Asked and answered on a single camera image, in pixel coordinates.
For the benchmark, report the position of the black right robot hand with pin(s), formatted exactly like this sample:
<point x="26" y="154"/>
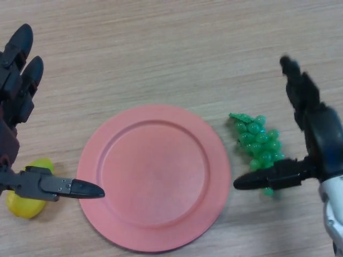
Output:
<point x="324" y="139"/>

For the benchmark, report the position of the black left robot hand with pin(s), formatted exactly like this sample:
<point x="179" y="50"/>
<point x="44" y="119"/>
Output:
<point x="10" y="80"/>

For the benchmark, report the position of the green grapes bunch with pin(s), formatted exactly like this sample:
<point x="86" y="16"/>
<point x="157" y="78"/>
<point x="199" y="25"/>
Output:
<point x="261" y="150"/>

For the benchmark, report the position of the pink round plate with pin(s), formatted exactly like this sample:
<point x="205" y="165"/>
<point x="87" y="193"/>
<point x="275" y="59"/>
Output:
<point x="152" y="182"/>

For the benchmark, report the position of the yellow starfruit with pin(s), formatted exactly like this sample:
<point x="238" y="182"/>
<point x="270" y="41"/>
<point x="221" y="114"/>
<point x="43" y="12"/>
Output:
<point x="24" y="208"/>

